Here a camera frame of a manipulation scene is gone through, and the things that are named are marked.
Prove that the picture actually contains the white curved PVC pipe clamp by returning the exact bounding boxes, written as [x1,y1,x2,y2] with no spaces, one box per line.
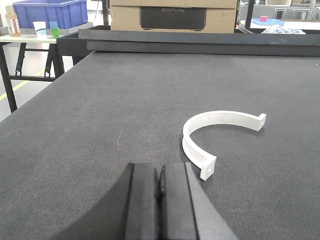
[182,110,267,181]

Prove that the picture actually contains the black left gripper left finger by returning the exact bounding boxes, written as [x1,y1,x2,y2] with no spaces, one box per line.
[51,162,160,240]

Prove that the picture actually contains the small red cube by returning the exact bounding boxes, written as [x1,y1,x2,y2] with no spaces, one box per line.
[259,15,268,23]

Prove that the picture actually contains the blue white crumpled cloth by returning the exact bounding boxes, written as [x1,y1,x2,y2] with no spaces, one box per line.
[261,24,306,35]

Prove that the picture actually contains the brown cardboard box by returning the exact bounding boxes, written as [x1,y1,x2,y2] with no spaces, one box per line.
[110,0,237,34]

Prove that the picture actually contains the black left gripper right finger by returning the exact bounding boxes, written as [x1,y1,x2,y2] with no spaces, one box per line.
[160,162,238,240]

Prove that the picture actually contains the blue plastic crate on table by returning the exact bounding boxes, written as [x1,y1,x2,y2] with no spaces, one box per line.
[12,0,88,29]

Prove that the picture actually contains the brown jar with label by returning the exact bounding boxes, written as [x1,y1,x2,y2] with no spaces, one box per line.
[5,5,21,37]

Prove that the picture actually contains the light blue flat tray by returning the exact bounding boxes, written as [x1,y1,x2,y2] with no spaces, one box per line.
[251,18,285,26]

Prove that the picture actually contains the light blue plastic cup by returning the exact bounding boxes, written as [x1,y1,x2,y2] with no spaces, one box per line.
[49,21,59,29]

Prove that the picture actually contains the white folding side table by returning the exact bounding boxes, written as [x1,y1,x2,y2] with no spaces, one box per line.
[0,21,94,114]

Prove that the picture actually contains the white paper cup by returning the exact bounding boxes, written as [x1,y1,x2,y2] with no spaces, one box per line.
[33,21,47,40]

